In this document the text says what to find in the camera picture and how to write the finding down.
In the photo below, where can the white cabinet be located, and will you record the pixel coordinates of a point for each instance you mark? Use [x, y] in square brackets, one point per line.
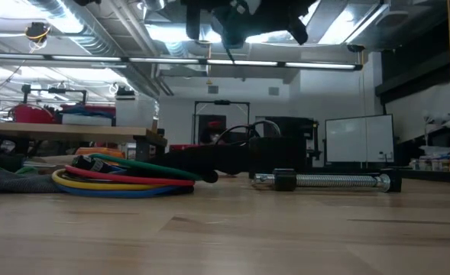
[133, 112]

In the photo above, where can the silver ceiling duct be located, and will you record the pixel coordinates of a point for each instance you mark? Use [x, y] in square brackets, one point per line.
[133, 76]

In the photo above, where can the black rectangular stand frame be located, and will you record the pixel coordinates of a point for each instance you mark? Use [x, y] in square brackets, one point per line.
[222, 102]

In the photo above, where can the blue and red stacked items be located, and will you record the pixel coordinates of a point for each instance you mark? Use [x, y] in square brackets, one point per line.
[91, 110]

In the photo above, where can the yellow resistance band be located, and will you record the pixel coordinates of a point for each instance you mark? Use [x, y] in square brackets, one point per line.
[94, 186]

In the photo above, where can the black table edge rail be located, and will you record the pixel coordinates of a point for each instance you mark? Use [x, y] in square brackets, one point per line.
[434, 175]

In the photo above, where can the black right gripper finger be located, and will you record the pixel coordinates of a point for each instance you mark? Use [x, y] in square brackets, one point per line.
[299, 32]

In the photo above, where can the red resistance band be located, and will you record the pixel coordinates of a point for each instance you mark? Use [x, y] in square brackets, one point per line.
[133, 178]

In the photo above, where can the black dome security camera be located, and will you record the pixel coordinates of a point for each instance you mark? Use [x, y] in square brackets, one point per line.
[356, 48]

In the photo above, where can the blue and white item pile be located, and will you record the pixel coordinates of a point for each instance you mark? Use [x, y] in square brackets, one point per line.
[442, 153]

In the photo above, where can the green resistance band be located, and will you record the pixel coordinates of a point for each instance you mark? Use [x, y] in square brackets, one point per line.
[144, 164]

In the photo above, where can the black equipment cabinet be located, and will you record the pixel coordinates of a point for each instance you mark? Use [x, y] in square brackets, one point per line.
[297, 128]

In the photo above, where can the person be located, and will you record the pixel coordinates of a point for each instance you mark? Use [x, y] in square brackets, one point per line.
[213, 133]

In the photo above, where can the red bin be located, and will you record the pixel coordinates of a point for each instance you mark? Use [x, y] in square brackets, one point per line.
[33, 114]

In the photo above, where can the black resistance band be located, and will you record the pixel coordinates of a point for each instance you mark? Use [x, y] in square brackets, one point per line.
[152, 173]

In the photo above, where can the black rig frame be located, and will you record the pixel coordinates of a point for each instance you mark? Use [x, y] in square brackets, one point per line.
[26, 95]

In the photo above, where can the wooden workbench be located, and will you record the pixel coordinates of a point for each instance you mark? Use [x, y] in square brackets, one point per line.
[64, 131]

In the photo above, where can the white desk lamp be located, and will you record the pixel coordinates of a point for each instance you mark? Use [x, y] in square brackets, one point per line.
[440, 120]

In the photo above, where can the small black camera device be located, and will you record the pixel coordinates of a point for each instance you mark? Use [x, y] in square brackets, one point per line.
[125, 91]

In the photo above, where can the white whiteboard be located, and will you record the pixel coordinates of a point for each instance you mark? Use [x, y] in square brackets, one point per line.
[358, 139]

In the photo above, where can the black clamp with silver screw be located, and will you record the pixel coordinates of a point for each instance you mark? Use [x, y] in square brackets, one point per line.
[335, 180]

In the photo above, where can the orange flat object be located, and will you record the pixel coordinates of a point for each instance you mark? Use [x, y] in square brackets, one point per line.
[100, 151]

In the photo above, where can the grey cloth with green trim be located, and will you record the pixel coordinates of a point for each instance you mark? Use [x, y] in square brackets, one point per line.
[14, 183]

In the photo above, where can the grey wall vent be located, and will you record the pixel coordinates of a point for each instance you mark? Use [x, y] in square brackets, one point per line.
[273, 91]
[213, 89]

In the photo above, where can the small red box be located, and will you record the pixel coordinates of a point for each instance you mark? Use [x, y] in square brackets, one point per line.
[179, 147]

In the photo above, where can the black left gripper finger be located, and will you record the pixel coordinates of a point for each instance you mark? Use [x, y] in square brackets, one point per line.
[194, 21]

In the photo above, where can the blue resistance band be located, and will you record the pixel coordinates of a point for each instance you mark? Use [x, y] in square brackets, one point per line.
[125, 193]

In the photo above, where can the long ceiling light bar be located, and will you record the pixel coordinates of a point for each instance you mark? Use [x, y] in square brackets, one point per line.
[163, 60]

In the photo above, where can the row of white bottles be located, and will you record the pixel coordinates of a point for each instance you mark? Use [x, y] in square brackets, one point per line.
[427, 165]

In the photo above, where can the white flat box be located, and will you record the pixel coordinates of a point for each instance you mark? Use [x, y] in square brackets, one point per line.
[87, 120]

